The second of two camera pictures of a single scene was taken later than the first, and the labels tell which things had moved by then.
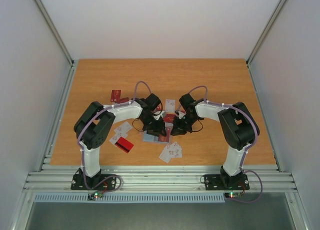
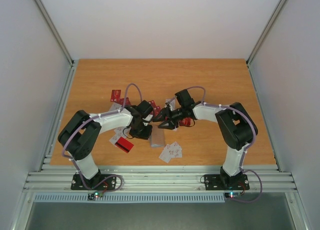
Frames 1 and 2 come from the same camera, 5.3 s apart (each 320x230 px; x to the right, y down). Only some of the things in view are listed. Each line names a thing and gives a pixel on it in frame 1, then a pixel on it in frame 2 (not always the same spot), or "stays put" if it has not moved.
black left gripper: x=158 y=129 → x=145 y=136
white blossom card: x=170 y=106 stays put
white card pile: x=172 y=151 stays put
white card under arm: x=121 y=131 stays put
